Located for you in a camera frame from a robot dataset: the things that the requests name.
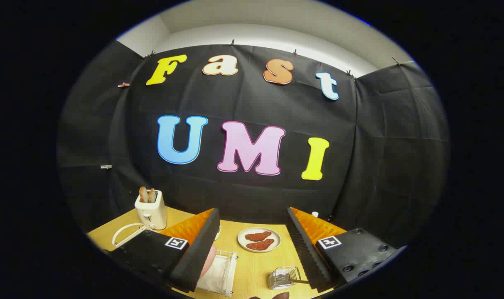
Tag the white divided bean tray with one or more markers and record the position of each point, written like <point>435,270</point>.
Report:
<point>218,233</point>

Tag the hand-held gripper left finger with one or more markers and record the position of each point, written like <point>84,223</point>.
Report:
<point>197,253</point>

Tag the white toaster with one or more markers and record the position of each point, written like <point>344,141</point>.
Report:
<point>151,214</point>

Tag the white plate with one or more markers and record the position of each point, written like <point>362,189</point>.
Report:
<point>274,236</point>

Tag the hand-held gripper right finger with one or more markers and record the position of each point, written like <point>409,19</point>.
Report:
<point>306,249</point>

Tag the pink plate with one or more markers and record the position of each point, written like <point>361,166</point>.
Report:
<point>210,259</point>

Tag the brown meat piece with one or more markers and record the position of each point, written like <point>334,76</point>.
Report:
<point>260,244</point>
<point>258,236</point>

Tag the black backdrop cloth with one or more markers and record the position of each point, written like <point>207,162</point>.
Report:
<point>243,195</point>

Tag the toast slice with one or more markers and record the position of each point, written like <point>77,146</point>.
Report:
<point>143,194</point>
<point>151,195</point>

